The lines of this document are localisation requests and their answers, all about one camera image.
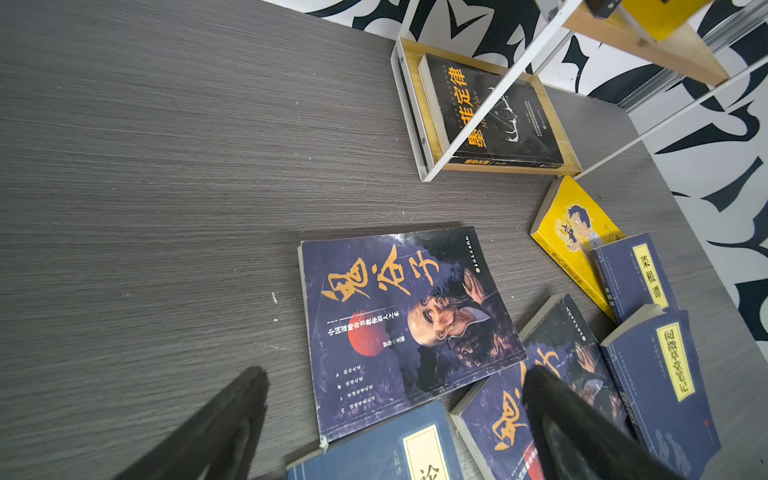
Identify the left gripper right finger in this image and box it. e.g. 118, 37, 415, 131
523, 366, 680, 479

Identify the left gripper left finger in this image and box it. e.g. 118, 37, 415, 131
116, 366, 269, 479

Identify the blue book yellow label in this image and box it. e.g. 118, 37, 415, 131
286, 400, 463, 480
600, 304, 721, 479
591, 233, 679, 323

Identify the purple portrait book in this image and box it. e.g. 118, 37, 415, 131
451, 293, 630, 479
298, 226, 526, 444

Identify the small yellow cartoon book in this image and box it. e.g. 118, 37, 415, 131
530, 176, 624, 319

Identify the black book on lower shelf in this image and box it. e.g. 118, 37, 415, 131
418, 54, 565, 169

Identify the wooden white-framed bookshelf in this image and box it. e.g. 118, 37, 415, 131
391, 1, 731, 183

